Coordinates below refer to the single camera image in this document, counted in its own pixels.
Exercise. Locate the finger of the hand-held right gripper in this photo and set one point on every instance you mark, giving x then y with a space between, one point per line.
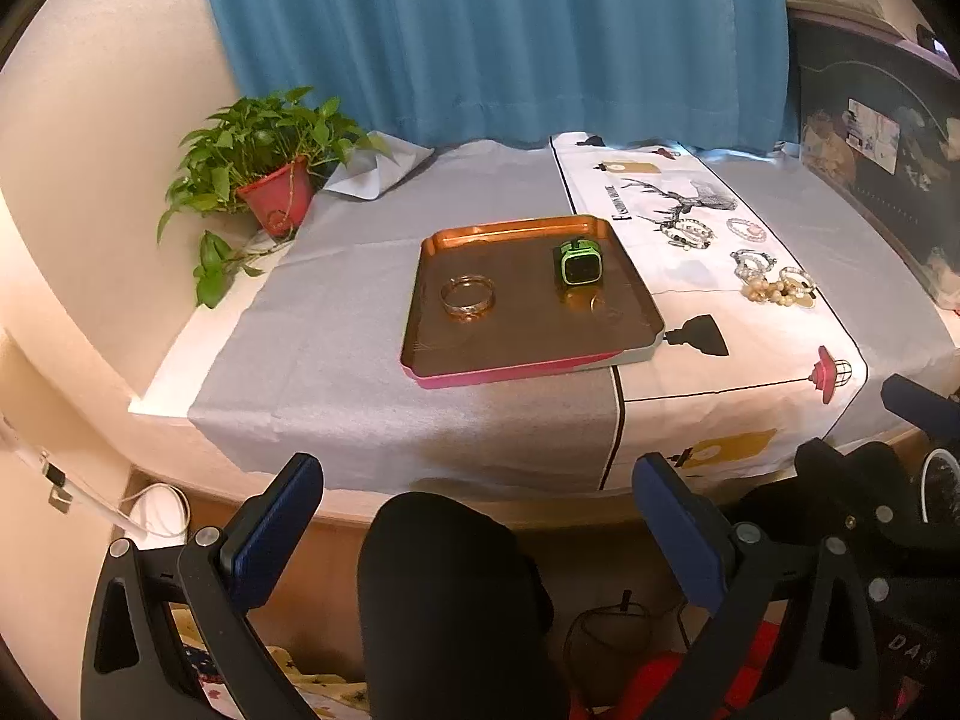
825 487
919 401

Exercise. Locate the white printed table runner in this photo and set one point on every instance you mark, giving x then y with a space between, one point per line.
750 345

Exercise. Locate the silver bangle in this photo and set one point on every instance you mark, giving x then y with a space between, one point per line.
466 313

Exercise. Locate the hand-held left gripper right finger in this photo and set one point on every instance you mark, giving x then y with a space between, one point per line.
679 521

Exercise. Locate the pale folded cloth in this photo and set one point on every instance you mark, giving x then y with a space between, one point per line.
375 169

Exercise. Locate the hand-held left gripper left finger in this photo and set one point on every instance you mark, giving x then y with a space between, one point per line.
274 517

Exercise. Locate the red cloth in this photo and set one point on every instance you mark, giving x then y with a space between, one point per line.
660 679

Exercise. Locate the copper tray with pink rim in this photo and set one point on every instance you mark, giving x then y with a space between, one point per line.
510 330

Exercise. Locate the dark printed board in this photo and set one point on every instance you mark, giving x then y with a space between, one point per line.
862 135

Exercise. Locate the star patterned cloth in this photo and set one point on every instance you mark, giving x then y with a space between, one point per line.
330 694

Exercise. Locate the person's black trouser leg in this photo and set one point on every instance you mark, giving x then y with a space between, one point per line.
450 600

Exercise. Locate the blue curtain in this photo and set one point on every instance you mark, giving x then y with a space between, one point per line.
487 37

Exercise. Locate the grey tablecloth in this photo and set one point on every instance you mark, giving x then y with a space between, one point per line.
337 330

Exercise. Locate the green square watch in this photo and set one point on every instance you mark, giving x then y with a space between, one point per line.
577 266

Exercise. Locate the green plant in red pot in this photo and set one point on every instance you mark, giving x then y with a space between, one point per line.
274 199

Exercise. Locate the black clip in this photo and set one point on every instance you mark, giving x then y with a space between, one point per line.
56 476

